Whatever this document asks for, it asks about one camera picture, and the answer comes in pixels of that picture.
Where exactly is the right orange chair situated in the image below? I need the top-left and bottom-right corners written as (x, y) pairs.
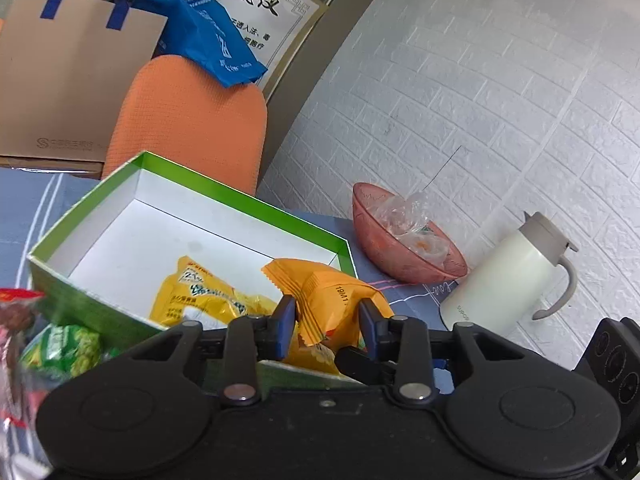
top-left (101, 55), bottom-right (268, 195)

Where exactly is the pink plastic bowl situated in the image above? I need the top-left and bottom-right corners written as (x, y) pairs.
top-left (352, 182), bottom-right (469, 284)

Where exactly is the brown paper bag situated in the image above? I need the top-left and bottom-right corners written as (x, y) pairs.
top-left (1, 0), bottom-right (166, 169)

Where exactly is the white poster with characters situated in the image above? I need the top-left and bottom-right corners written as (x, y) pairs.
top-left (217, 0), bottom-right (326, 99)

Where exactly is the orange yellow snack bag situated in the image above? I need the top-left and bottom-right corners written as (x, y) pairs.
top-left (262, 258), bottom-right (394, 376)

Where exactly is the white thermal jug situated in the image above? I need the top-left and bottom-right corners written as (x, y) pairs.
top-left (439, 211), bottom-right (578, 336)

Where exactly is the green candy packet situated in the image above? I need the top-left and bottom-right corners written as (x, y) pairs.
top-left (21, 324), bottom-right (103, 379)

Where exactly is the green cardboard box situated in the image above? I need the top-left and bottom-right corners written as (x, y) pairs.
top-left (26, 149), bottom-right (359, 391)

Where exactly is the black camera device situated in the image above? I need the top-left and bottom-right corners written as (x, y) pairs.
top-left (574, 318), bottom-right (640, 479)

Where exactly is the blue plastic bag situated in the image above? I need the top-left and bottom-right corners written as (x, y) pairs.
top-left (110, 0), bottom-right (267, 88)

